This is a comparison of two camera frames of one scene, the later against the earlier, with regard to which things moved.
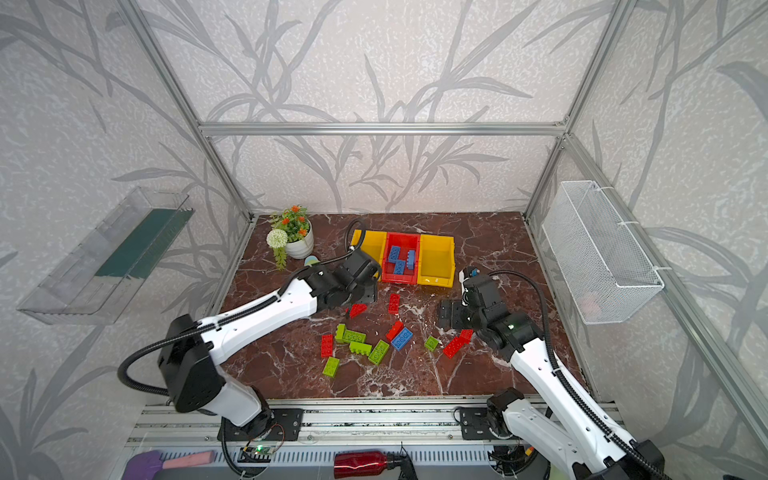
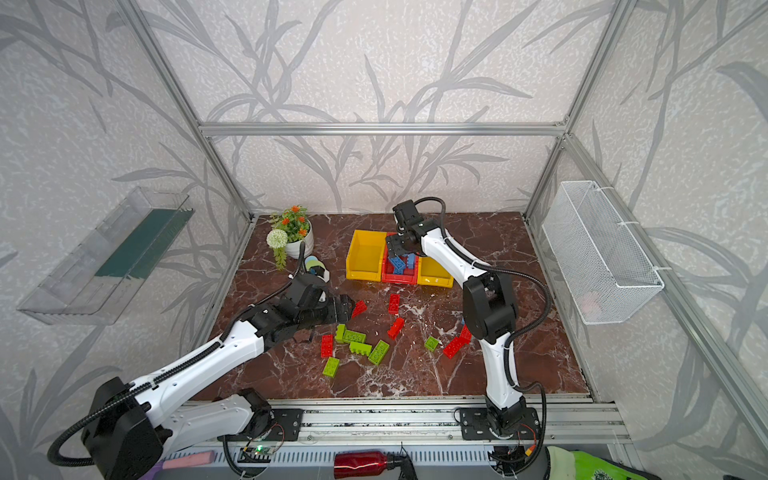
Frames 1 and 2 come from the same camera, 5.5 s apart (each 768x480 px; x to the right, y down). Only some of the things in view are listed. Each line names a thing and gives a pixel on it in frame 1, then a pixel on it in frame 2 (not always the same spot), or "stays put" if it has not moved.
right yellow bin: x=436 y=260 stays put
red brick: x=466 y=334 stays put
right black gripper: x=455 y=312 → x=395 y=245
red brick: x=453 y=347 stays put
